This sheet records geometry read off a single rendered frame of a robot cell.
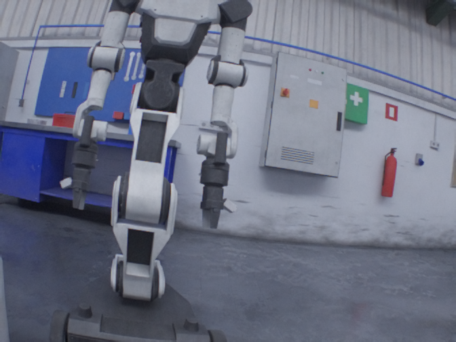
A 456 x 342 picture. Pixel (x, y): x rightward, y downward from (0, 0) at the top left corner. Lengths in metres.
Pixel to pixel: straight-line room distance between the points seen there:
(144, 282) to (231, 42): 0.88
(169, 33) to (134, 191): 0.52
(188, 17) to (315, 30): 3.17
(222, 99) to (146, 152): 0.31
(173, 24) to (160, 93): 0.25
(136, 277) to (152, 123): 0.51
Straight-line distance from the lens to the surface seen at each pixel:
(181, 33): 1.18
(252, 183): 3.76
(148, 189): 1.03
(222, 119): 1.18
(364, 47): 4.45
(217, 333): 1.16
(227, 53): 1.25
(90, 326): 1.09
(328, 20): 4.42
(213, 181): 1.12
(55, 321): 1.12
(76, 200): 1.08
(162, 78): 1.16
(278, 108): 3.50
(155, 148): 1.12
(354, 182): 4.09
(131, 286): 1.23
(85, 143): 1.09
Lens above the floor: 0.76
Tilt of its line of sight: 2 degrees down
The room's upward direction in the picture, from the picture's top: 8 degrees clockwise
